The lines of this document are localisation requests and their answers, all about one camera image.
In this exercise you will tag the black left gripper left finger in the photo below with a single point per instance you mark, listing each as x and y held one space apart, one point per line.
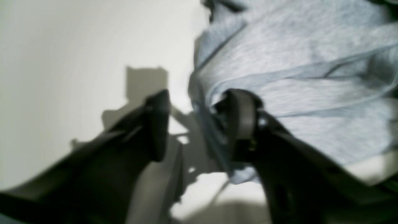
93 185

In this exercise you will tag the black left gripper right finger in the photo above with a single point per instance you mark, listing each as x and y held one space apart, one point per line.
302 186

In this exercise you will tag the grey T-shirt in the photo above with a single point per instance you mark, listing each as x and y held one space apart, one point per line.
326 69

